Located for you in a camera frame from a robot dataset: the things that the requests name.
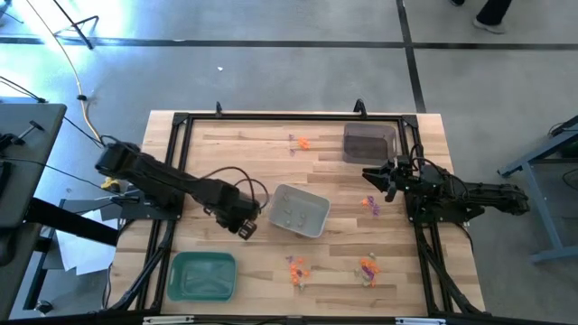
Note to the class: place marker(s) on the dark translucent plastic bin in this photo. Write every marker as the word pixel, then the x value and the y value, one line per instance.
pixel 370 144

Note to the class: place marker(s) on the dark grey side desk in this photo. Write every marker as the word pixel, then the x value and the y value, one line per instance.
pixel 22 189

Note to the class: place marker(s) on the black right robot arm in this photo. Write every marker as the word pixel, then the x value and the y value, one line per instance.
pixel 496 201

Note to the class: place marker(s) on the black tripod stand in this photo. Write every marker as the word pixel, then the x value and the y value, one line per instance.
pixel 77 28

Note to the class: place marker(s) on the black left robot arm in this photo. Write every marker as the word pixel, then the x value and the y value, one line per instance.
pixel 158 176

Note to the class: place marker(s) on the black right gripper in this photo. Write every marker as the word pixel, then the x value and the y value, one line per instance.
pixel 408 182

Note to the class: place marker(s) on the blue-grey table frame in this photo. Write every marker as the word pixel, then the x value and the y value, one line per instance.
pixel 538 194

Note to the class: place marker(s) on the black frame clamp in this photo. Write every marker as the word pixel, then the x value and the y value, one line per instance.
pixel 360 107
pixel 219 109

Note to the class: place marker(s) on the black aluminium table frame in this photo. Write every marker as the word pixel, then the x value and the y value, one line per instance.
pixel 422 239

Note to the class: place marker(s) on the black desk clamp tool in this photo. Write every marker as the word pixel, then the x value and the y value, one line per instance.
pixel 5 141

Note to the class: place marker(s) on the black desk support frame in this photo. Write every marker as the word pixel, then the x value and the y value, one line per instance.
pixel 68 221

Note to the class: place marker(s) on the white plastic bin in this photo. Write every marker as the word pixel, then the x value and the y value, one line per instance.
pixel 307 205

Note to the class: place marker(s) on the green plastic bin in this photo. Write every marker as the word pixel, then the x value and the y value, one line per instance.
pixel 203 277

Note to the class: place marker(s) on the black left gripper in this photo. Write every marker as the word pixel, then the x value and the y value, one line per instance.
pixel 235 205

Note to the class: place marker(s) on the black caster wheel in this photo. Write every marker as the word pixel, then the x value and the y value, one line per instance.
pixel 43 307

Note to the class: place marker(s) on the white paper sheets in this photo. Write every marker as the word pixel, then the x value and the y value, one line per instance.
pixel 86 257

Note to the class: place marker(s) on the person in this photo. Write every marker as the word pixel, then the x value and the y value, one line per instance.
pixel 494 11

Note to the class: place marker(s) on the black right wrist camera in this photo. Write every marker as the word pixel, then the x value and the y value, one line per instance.
pixel 403 162

